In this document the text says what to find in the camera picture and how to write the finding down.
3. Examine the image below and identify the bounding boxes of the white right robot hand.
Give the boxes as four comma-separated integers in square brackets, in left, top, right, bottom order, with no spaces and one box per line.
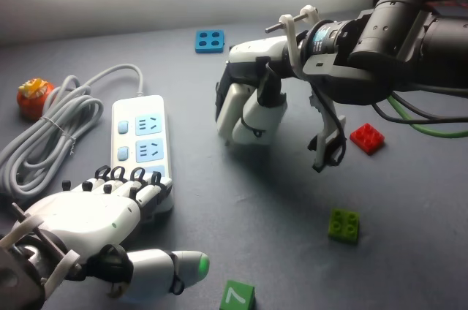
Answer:
[214,36,290,147]

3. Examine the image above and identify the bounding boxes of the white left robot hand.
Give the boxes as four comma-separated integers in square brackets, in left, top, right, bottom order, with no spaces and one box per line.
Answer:
[20,165,212,299]

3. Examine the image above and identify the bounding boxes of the white power strip blue sockets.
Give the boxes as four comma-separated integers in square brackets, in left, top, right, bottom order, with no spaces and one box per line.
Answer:
[110,94,176,216]

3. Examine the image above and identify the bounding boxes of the grey table cloth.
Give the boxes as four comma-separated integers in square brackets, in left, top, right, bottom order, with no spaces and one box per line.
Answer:
[0,6,468,310]

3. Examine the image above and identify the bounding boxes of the blue four-hole block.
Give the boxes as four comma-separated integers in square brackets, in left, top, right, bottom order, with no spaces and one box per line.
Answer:
[195,29,226,54]

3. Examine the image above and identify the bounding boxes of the red four-stud toy brick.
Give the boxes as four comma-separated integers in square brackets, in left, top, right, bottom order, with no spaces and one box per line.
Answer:
[349,123,385,156]

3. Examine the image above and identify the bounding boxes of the orange toy fruit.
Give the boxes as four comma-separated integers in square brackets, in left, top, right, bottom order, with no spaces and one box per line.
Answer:
[16,77,56,121]

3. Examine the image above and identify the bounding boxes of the green four-stud toy brick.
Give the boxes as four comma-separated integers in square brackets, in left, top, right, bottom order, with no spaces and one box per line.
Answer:
[328,208,361,246]

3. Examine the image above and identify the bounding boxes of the green number seven block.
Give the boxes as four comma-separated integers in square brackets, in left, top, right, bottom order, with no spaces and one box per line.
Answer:
[219,279,256,310]

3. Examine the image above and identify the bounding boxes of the grey coiled power cord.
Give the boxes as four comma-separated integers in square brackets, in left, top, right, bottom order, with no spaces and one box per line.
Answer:
[0,64,146,201]

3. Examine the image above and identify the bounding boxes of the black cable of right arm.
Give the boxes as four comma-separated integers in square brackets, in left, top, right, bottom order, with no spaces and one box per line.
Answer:
[371,91,468,124]

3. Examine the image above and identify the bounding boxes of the green cable of right arm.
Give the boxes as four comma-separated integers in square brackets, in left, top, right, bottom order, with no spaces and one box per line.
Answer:
[387,93,468,139]

